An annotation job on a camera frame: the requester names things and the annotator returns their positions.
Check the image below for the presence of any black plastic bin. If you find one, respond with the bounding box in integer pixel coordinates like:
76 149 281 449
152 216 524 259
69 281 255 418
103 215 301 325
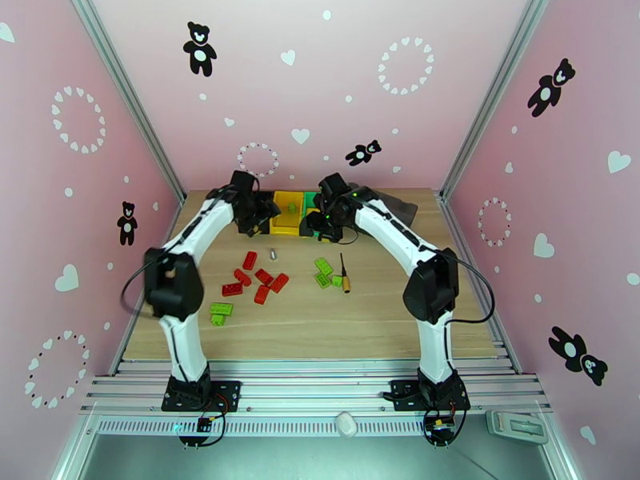
238 190 276 236

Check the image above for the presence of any yellow plastic bin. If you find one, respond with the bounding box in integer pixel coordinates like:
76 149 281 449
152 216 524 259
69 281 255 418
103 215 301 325
269 190 307 237

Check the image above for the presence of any green plastic bin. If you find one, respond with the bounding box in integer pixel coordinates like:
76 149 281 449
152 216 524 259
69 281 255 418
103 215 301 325
301 191 326 238

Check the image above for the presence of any grey compartment organizer box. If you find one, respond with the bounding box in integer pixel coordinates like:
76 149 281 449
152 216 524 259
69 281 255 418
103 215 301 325
345 182 419 230

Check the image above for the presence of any white round knob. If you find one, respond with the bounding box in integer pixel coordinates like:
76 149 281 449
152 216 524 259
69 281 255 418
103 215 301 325
334 411 358 438

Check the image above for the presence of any slotted metal strip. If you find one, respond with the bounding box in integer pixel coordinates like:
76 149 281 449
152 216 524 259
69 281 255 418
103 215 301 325
94 414 438 438

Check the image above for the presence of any left base power wiring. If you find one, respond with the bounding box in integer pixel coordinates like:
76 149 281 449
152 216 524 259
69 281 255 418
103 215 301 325
174 393 232 450

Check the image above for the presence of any base power wiring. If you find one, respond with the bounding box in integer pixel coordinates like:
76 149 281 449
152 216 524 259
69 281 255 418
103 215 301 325
174 393 232 450
422 401 469 450

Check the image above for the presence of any right base power wiring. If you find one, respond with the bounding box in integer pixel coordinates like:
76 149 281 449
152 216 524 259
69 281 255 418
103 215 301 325
422 401 469 450

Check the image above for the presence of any grey metal bottom panel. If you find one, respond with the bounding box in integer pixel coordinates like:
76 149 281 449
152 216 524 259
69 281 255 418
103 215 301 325
52 433 571 480

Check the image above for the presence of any grey plastic clamp device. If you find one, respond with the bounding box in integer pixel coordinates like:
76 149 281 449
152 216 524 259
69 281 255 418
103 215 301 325
486 410 550 446

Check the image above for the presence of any screwdriver with wooden handle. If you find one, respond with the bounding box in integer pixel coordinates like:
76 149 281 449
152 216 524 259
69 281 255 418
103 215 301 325
339 252 354 295

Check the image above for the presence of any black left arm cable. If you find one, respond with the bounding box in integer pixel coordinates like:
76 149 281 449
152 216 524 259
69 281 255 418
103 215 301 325
121 265 152 320

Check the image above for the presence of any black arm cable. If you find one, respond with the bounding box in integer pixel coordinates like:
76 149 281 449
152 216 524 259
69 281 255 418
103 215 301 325
445 255 496 326
121 265 152 320

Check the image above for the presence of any aluminium rail bed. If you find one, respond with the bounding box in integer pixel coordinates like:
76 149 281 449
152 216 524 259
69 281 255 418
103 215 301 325
79 359 554 416

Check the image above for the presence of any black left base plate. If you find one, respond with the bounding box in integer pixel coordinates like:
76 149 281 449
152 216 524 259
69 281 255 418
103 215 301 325
161 379 242 413

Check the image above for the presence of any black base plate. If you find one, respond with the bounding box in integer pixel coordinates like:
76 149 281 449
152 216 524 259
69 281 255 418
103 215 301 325
390 379 471 412
161 379 242 413

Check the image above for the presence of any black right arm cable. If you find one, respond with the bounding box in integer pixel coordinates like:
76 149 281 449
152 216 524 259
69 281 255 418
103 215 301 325
445 255 496 326

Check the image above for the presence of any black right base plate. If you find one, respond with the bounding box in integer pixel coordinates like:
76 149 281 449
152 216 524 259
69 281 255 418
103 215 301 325
390 379 471 412

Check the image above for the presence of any aluminium frame post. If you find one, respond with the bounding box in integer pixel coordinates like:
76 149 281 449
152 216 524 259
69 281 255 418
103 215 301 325
67 0 187 205
438 0 557 197

